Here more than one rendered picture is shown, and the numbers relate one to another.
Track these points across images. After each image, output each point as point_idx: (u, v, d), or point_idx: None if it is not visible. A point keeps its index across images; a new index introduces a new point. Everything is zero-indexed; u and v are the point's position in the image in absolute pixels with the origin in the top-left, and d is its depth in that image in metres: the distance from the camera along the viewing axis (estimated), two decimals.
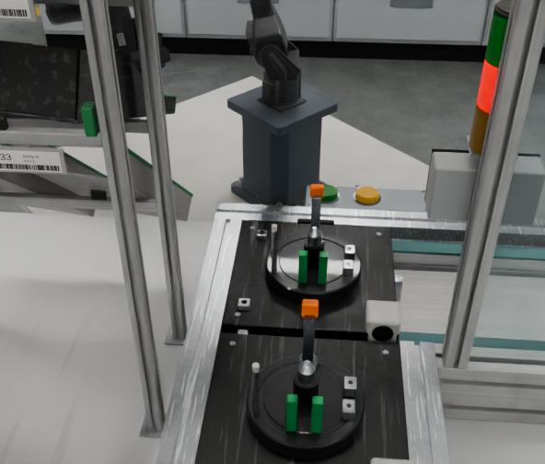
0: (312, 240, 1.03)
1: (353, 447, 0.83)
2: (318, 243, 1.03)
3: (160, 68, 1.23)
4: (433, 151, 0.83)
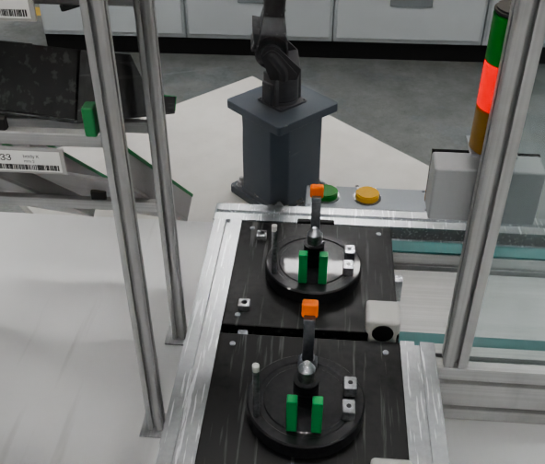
0: (312, 240, 1.03)
1: (353, 447, 0.83)
2: (318, 243, 1.03)
3: None
4: (433, 151, 0.83)
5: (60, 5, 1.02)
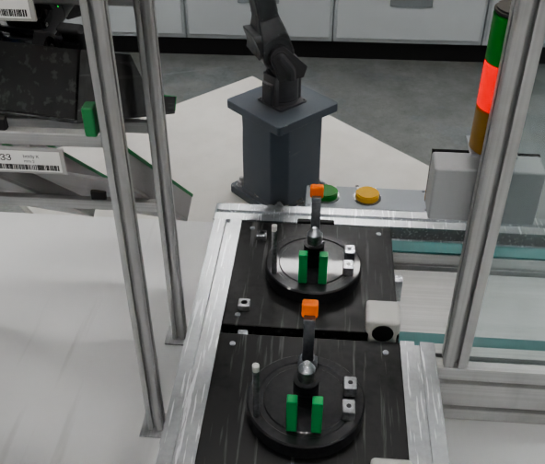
0: (312, 240, 1.03)
1: (353, 447, 0.83)
2: (318, 243, 1.03)
3: None
4: (433, 151, 0.83)
5: None
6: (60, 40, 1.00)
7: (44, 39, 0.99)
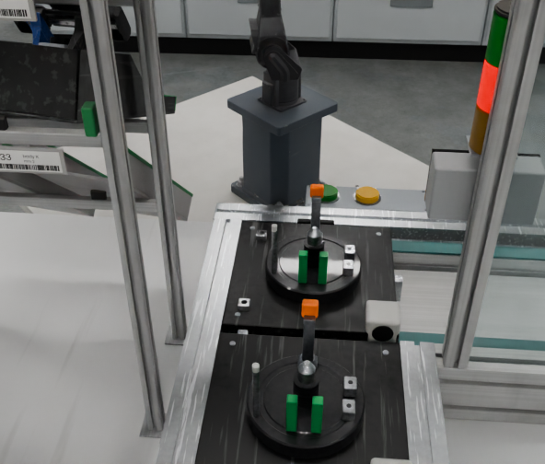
0: (312, 240, 1.03)
1: (353, 447, 0.83)
2: (318, 243, 1.03)
3: None
4: (433, 151, 0.83)
5: None
6: None
7: None
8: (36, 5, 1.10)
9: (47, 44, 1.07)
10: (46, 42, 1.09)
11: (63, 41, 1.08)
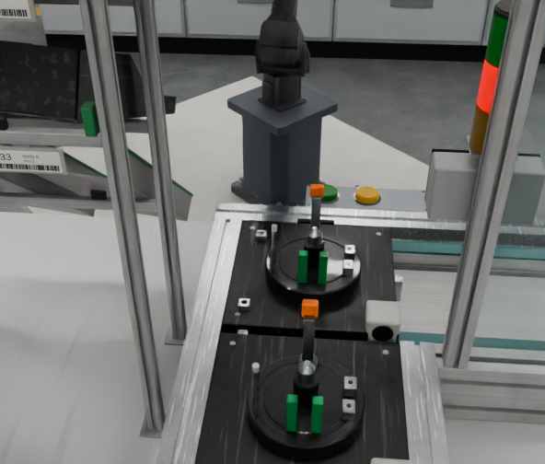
0: (312, 240, 1.03)
1: (353, 447, 0.83)
2: (318, 243, 1.03)
3: None
4: (433, 151, 0.83)
5: None
6: None
7: None
8: None
9: None
10: None
11: None
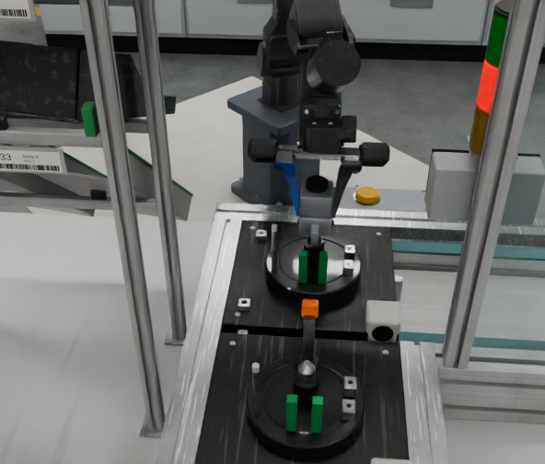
0: None
1: (353, 447, 0.83)
2: (318, 243, 1.03)
3: (283, 168, 0.96)
4: (433, 151, 0.83)
5: (332, 217, 0.98)
6: (360, 157, 0.97)
7: (346, 163, 0.96)
8: (285, 150, 0.96)
9: (311, 199, 0.97)
10: (305, 191, 0.98)
11: (324, 189, 0.97)
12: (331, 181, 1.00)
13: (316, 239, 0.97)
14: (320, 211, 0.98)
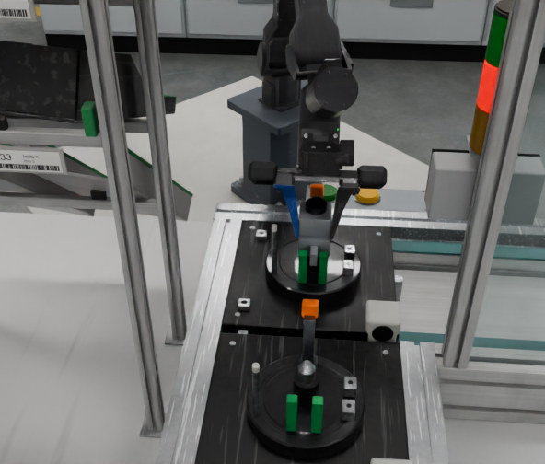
0: None
1: (353, 447, 0.83)
2: None
3: (283, 190, 0.98)
4: (433, 151, 0.83)
5: (331, 238, 0.99)
6: (358, 180, 0.99)
7: (344, 186, 0.99)
8: (284, 172, 0.98)
9: (310, 220, 0.99)
10: (304, 213, 1.00)
11: (323, 211, 0.99)
12: (330, 203, 1.02)
13: (315, 261, 0.99)
14: (319, 232, 1.00)
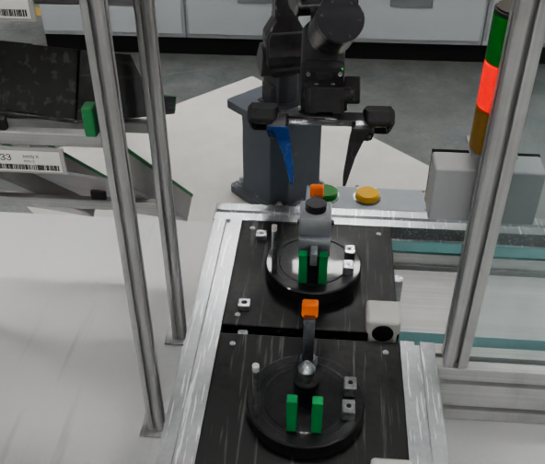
0: None
1: (353, 447, 0.83)
2: None
3: (276, 133, 0.92)
4: (433, 151, 0.83)
5: (343, 185, 0.94)
6: None
7: (357, 128, 0.93)
8: (278, 113, 0.92)
9: (310, 220, 0.99)
10: (304, 213, 1.00)
11: (323, 211, 0.99)
12: (330, 203, 1.02)
13: (315, 261, 0.99)
14: (319, 232, 1.00)
